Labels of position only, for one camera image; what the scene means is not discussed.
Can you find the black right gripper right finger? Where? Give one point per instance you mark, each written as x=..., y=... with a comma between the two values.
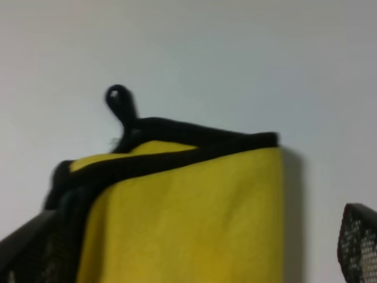
x=357, y=243

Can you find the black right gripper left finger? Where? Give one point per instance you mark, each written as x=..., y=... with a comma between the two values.
x=45, y=249

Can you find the yellow towel with black trim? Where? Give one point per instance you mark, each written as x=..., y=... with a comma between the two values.
x=173, y=202

